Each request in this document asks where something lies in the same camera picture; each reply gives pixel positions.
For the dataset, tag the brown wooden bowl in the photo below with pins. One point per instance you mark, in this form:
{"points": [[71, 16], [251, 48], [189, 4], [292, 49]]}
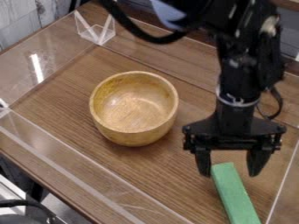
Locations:
{"points": [[133, 107]]}

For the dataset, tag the clear acrylic corner bracket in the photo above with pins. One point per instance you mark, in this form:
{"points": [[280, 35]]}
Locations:
{"points": [[99, 34]]}

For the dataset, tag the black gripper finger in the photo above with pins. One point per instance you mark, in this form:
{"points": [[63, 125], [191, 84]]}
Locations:
{"points": [[256, 161], [203, 161]]}

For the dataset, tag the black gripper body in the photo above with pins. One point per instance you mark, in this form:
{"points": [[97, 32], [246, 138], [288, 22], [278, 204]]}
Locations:
{"points": [[232, 129]]}

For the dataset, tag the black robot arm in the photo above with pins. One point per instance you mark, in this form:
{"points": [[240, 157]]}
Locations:
{"points": [[246, 27]]}

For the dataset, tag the green rectangular block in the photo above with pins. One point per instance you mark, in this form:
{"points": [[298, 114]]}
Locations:
{"points": [[234, 196]]}

